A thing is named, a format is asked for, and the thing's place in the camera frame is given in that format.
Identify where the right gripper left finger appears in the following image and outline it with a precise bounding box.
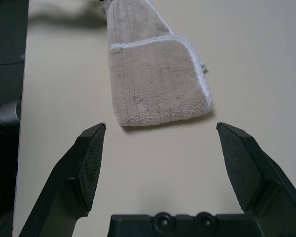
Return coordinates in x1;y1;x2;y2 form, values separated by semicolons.
18;122;107;237

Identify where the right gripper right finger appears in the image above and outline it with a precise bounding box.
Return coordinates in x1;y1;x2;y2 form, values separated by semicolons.
216;122;296;237

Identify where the beige towel white trim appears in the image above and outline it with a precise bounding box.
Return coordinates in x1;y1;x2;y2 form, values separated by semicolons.
29;0;214;129

